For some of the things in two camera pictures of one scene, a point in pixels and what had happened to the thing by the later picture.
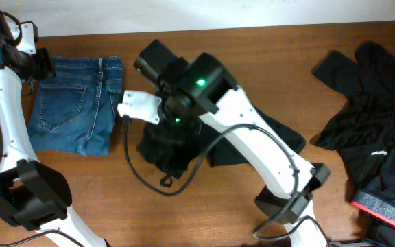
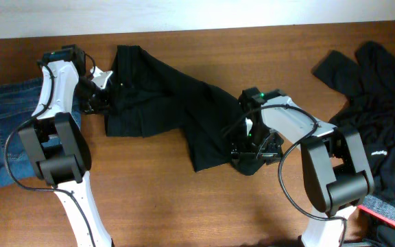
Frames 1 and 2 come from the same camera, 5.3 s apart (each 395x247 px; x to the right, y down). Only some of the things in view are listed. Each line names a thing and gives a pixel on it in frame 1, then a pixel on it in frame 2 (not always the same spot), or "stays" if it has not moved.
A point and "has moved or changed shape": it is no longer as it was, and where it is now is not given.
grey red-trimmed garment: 385,210 stays
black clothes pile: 374,132 stays
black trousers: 173,150 -> 147,97
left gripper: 43,62 -> 99,101
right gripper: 161,128 -> 271,154
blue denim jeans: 74,111 has moved or changed shape
